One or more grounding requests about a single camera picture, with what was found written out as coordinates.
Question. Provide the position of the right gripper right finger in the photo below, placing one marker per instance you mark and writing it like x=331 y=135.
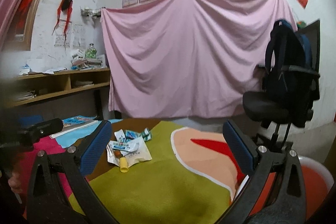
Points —
x=257 y=161

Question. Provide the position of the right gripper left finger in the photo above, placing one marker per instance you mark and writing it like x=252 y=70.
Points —
x=46 y=200

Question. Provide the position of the white green printed wrapper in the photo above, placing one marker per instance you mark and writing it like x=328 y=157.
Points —
x=120 y=147

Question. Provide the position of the white rimmed red basin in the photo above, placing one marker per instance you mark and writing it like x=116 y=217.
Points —
x=317 y=182

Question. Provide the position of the blue illustrated book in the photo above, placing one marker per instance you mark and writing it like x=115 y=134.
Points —
x=74 y=123

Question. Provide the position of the black office chair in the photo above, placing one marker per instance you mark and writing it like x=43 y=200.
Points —
x=295 y=111

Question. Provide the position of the green candy jar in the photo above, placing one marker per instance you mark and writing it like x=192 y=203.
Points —
x=91 y=52

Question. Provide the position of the dark blue backpack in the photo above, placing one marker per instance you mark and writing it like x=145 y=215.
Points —
x=288 y=63

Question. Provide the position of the pink hanging sheet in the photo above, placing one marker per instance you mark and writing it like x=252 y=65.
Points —
x=187 y=58

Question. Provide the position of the wooden wall shelf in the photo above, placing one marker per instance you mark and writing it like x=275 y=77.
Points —
x=36 y=88

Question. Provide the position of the red tassel wall ornament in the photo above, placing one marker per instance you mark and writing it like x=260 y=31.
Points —
x=65 y=7

